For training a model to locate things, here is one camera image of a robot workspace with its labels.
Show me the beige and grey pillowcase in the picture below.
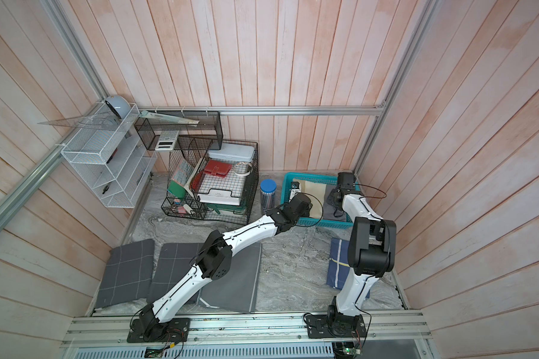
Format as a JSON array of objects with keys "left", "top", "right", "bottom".
[{"left": 293, "top": 178, "right": 347, "bottom": 222}]

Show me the plain grey pillowcase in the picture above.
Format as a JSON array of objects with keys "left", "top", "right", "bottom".
[{"left": 198, "top": 243, "right": 262, "bottom": 314}]

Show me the dark grey checked pillowcase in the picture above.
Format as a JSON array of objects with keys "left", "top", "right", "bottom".
[{"left": 147, "top": 243, "right": 201, "bottom": 304}]

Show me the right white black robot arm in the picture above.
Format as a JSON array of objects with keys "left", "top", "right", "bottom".
[{"left": 327, "top": 172, "right": 396, "bottom": 336}]

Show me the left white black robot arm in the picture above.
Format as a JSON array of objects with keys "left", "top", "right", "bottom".
[{"left": 130, "top": 193, "right": 312, "bottom": 342}]

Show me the teal plastic basket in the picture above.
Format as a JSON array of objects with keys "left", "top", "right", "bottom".
[{"left": 281, "top": 172, "right": 352, "bottom": 230}]

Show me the navy blue folded pillowcase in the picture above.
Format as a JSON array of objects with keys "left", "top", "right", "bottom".
[{"left": 326, "top": 238, "right": 350, "bottom": 290}]

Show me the blue lidded pen jar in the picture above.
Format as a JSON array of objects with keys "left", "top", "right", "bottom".
[{"left": 260, "top": 179, "right": 277, "bottom": 215}]

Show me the white plastic box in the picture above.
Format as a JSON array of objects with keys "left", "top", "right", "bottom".
[{"left": 207, "top": 143, "right": 255, "bottom": 162}]

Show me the red wallet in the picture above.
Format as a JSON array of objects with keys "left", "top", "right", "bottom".
[{"left": 204, "top": 159, "right": 233, "bottom": 177}]

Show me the green book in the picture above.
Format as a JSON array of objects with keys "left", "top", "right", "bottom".
[{"left": 167, "top": 180, "right": 187, "bottom": 200}]

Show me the white calculator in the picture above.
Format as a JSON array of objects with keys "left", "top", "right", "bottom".
[{"left": 155, "top": 130, "right": 179, "bottom": 152}]

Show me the clear set square ruler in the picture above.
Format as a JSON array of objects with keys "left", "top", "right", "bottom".
[{"left": 139, "top": 110, "right": 200, "bottom": 126}]

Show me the small round grey clock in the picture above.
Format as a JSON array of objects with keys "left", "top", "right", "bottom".
[{"left": 104, "top": 95, "right": 131, "bottom": 120}]

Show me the clear triangle ruler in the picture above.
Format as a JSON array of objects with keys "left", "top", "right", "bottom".
[{"left": 40, "top": 113, "right": 118, "bottom": 130}]

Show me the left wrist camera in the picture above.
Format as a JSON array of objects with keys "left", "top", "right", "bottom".
[{"left": 289, "top": 181, "right": 302, "bottom": 200}]

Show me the black wire desk organizer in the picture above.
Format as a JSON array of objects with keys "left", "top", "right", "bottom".
[{"left": 161, "top": 136, "right": 259, "bottom": 225}]

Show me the black wire hanging basket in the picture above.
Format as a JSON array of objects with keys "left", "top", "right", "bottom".
[{"left": 134, "top": 110, "right": 224, "bottom": 151}]

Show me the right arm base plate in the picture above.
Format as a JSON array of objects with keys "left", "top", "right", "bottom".
[{"left": 303, "top": 313, "right": 367, "bottom": 340}]

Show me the aluminium front rail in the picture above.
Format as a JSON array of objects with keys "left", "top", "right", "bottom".
[{"left": 61, "top": 311, "right": 432, "bottom": 348}]

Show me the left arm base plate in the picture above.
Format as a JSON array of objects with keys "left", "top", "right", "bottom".
[{"left": 127, "top": 318, "right": 190, "bottom": 343}]

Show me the white wire wall shelf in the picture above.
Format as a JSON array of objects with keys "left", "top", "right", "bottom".
[{"left": 62, "top": 103, "right": 157, "bottom": 209}]

